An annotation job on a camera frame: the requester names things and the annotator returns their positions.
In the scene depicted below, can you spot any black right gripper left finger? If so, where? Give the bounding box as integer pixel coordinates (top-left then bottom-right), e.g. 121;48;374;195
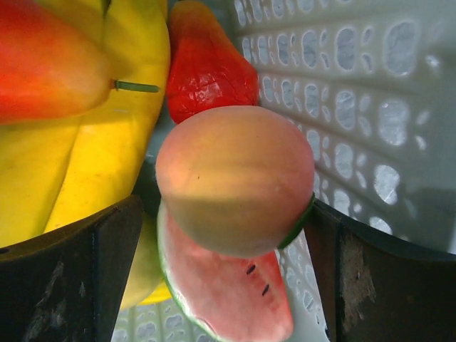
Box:
1;195;143;341

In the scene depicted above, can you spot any white and blue plastic basket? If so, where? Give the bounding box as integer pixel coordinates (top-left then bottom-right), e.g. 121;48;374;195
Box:
110;0;456;342

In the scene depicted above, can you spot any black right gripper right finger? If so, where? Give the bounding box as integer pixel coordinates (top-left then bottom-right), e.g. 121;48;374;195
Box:
304;200;455;341

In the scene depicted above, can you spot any yellow toy banana bunch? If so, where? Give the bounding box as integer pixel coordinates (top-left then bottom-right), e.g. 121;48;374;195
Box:
0;0;175;307

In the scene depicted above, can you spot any red toy pear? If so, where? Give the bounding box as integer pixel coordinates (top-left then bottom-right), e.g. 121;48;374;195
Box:
1;1;159;125

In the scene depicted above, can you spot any yellow toy mango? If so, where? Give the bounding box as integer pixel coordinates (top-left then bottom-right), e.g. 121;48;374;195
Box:
120;213;162;311

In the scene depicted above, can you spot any red toy wax apple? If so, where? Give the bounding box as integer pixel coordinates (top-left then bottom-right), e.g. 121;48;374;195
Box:
166;1;259;124

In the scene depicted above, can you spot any pink toy peach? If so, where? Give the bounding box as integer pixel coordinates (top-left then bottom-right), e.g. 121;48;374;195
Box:
155;105;314;257

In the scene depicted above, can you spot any toy watermelon slice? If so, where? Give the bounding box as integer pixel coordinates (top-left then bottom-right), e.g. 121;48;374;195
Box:
157;203;324;341

